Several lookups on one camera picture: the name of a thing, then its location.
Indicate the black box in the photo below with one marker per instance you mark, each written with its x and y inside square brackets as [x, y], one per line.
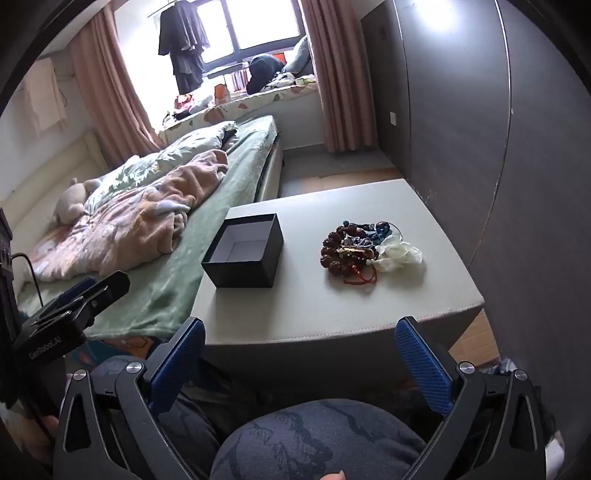
[249, 272]

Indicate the grey pillow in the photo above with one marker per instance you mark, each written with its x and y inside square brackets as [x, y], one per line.
[300, 57]

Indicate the dark hanging clothes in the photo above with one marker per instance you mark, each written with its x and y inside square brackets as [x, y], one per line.
[184, 41]

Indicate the colourful clothes pile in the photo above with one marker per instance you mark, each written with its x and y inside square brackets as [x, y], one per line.
[189, 104]

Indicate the beige hanging towel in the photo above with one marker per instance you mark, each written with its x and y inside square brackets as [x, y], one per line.
[44, 97]

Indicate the black bag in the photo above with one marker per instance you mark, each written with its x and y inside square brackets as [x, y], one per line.
[263, 69]

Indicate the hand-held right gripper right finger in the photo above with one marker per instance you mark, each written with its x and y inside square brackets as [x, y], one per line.
[422, 364]

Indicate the pink fleece blanket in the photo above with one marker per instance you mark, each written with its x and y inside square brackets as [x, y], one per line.
[138, 221]

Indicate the beige plush toy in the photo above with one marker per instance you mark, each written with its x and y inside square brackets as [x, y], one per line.
[69, 203]

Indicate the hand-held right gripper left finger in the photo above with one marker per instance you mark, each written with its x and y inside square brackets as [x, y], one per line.
[180, 364]

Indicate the person's right leg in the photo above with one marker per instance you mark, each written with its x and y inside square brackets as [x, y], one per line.
[323, 438]

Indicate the pale floral duvet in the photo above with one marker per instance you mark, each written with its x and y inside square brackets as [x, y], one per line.
[184, 147]

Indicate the floral window seat cushion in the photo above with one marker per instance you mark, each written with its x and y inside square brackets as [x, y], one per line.
[258, 99]

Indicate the orange and white bag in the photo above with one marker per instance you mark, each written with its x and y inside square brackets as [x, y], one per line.
[221, 92]

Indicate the cream headboard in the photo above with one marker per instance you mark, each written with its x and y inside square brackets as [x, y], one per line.
[46, 175]

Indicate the white wall switch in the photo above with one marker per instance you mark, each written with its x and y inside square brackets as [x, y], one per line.
[393, 117]

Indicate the green bed sheet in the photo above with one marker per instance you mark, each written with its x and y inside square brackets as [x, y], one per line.
[221, 184]

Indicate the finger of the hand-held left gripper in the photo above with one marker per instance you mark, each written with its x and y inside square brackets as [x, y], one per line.
[108, 284]
[76, 288]

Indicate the pink curtain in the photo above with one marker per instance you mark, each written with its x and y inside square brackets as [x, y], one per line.
[341, 69]
[111, 92]

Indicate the white cloth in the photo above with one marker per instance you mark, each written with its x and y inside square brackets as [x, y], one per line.
[556, 450]

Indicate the grey wardrobe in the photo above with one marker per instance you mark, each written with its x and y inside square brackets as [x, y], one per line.
[461, 115]

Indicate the window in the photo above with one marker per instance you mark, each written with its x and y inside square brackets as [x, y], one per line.
[258, 27]

